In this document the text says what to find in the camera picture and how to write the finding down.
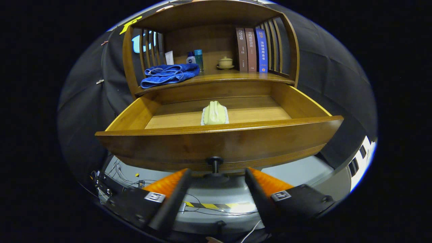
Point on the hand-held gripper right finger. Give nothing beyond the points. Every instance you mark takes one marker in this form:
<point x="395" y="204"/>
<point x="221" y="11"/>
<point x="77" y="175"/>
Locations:
<point x="260" y="202"/>

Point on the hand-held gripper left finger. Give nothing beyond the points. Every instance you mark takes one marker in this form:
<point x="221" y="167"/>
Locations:
<point x="173" y="206"/>

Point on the wooden drawer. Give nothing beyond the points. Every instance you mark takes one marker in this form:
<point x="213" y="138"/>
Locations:
<point x="219" y="145"/>

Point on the wooden countertop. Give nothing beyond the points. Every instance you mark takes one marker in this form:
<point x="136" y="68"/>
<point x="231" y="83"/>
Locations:
<point x="229" y="77"/>

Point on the wooden cabinet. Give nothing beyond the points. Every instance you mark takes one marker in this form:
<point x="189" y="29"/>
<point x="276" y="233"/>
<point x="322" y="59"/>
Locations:
<point x="209" y="40"/>

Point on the yellow black floor tape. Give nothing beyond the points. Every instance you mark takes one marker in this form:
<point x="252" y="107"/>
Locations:
<point x="209" y="205"/>

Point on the white slotted panel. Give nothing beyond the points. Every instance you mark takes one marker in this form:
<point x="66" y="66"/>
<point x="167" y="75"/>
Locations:
<point x="366" y="158"/>

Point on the blue towel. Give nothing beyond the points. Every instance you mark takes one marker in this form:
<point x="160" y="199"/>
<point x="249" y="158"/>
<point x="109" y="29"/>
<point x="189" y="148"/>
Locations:
<point x="168" y="76"/>

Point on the black backdrop cloth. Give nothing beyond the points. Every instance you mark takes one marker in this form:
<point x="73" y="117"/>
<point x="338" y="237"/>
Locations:
<point x="81" y="111"/>

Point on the beige lidded teacup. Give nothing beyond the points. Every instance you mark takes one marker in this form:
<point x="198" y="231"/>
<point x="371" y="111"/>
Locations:
<point x="225" y="62"/>

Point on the white bottle with blue cap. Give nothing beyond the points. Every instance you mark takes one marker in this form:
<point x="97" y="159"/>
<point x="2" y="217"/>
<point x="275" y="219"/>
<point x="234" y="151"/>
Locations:
<point x="191" y="59"/>

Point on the white tube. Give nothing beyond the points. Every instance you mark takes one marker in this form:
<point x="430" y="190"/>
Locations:
<point x="169" y="58"/>

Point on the teal bottle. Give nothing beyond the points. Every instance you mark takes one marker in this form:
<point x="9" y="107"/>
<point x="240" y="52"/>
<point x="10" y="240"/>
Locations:
<point x="199" y="60"/>

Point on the blue book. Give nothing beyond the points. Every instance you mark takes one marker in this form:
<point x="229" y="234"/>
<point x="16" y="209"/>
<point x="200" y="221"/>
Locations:
<point x="262" y="50"/>

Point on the reddish brown book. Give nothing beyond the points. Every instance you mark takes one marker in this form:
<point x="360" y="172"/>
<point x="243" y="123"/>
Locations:
<point x="251" y="50"/>

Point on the dark brown book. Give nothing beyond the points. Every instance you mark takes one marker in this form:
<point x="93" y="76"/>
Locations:
<point x="241" y="50"/>

